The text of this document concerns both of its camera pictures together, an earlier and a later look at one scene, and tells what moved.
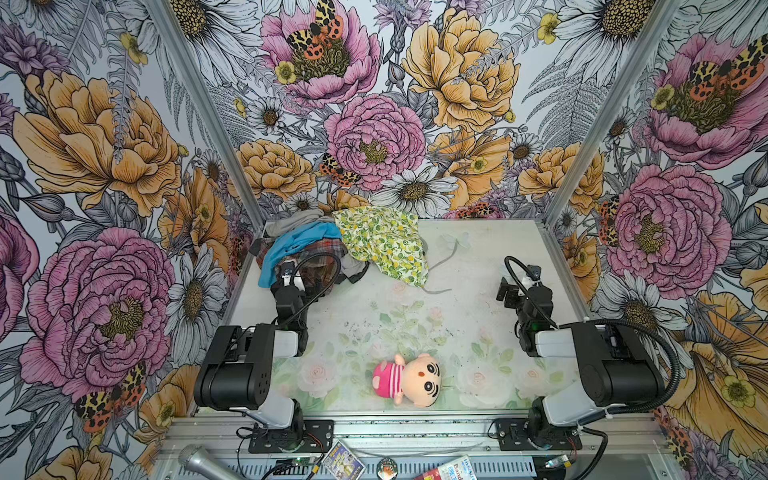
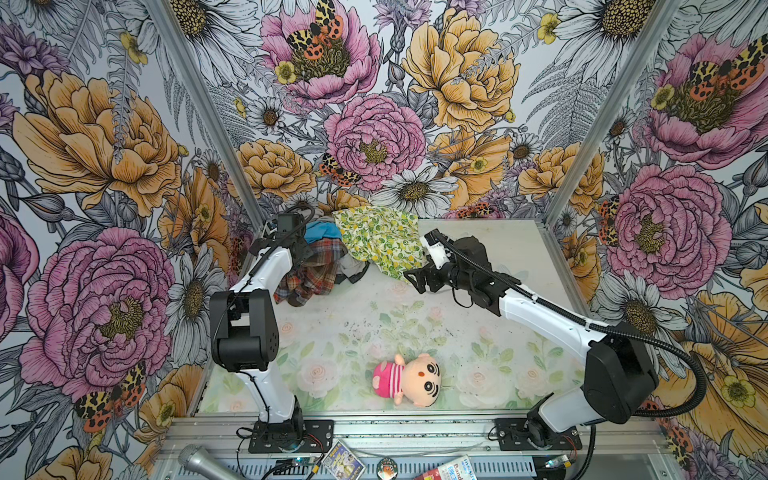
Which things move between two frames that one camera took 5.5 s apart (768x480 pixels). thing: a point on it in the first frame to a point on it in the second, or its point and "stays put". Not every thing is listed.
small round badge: x=387 y=468 stays put
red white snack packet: x=459 y=469 stays put
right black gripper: x=513 y=293 to x=432 y=272
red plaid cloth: x=317 y=273 stays put
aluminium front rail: x=619 y=448 stays put
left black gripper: x=275 y=286 to x=307 y=251
